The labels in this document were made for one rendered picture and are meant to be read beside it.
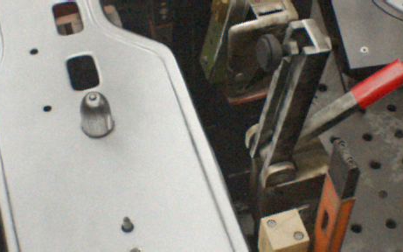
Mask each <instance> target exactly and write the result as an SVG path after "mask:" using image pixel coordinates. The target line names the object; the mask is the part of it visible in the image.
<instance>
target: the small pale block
mask: <svg viewBox="0 0 403 252"><path fill-rule="evenodd" d="M300 218H301V217H300V215H299V214H298V212H297V209H293V210H290V211H287V212H283V213H278V214H276V215H270V216H268V217H265V218H262V219H261V226H260V233H259V240H258V247H257V252H307V250H308V247H309V237H308V235H307V232H306V230H305V228H304V226H303V224H302V221H301V219H300Z"/></svg>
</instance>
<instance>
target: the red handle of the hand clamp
mask: <svg viewBox="0 0 403 252"><path fill-rule="evenodd" d="M402 85H403V62H402V63H401V62H400V60H399V59H396V60H394V61H393V62H392V63H390V64H388V65H387V66H385V67H383V68H382V69H379V71H377V72H376V73H374V74H373V75H371V76H370V77H368V78H367V79H365V80H363V81H362V82H359V83H358V84H357V85H355V86H354V87H353V88H351V91H350V92H348V93H347V94H345V95H343V96H342V97H340V98H339V99H337V100H336V101H334V102H332V103H331V104H330V105H329V106H326V107H325V108H323V109H321V110H319V111H318V112H317V113H315V114H314V115H313V116H311V117H309V118H308V119H306V121H305V123H304V125H303V126H302V131H301V134H300V136H299V139H298V141H297V143H296V146H295V150H298V149H299V148H300V147H302V146H304V145H305V144H306V143H309V142H310V141H311V140H313V139H315V138H316V137H318V136H319V135H322V134H323V133H324V131H327V130H329V129H330V128H333V126H335V125H337V124H339V123H340V122H342V121H343V120H344V119H346V118H347V117H350V116H351V115H352V114H355V113H356V112H357V111H359V110H360V109H365V108H367V107H369V106H371V105H372V104H373V103H374V102H376V101H377V100H380V99H381V98H383V96H386V95H388V94H390V93H391V92H392V91H393V90H395V89H397V88H398V87H400V86H402ZM270 144H271V142H270V143H264V144H263V145H262V147H261V148H260V149H259V153H260V155H261V158H262V162H265V161H266V158H267V154H268V151H269V148H270ZM295 150H294V151H295Z"/></svg>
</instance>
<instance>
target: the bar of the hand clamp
mask: <svg viewBox="0 0 403 252"><path fill-rule="evenodd" d="M338 49H339V42H338V40H337V38H334V39H332V38H330V37H328V36H327V35H323V34H322V33H321V30H320V28H319V27H318V25H317V24H316V21H315V20H314V19H313V18H312V19H306V20H299V21H293V22H290V23H289V26H288V29H287V34H286V37H285V39H284V40H283V45H280V41H279V40H278V39H277V38H276V37H274V35H272V34H267V35H262V36H261V38H260V39H258V43H257V46H256V54H257V59H258V61H259V65H260V66H261V67H262V68H263V69H264V70H265V71H266V72H273V71H274V78H273V79H272V82H271V84H270V89H269V91H268V96H267V100H266V102H265V105H264V108H263V112H262V114H261V119H260V120H259V125H258V128H257V130H256V132H255V138H254V141H253V143H252V149H251V150H250V154H251V157H252V158H261V155H260V153H259V149H260V148H261V147H262V145H263V144H264V143H270V142H271V144H270V148H269V151H268V154H267V158H266V161H265V163H264V165H263V167H262V172H261V175H260V179H261V181H262V173H263V172H264V170H265V169H267V168H268V167H269V166H270V165H274V164H277V163H280V162H282V161H290V160H291V156H292V154H293V152H294V150H295V146H296V143H297V141H298V139H299V136H300V134H301V131H302V126H303V125H304V123H305V121H306V116H307V114H308V113H309V108H310V106H311V104H312V102H313V99H314V96H315V94H316V90H317V88H318V85H319V81H320V80H321V78H322V76H323V70H324V69H325V65H326V63H327V61H328V59H329V56H330V53H331V52H333V51H337V50H338Z"/></svg>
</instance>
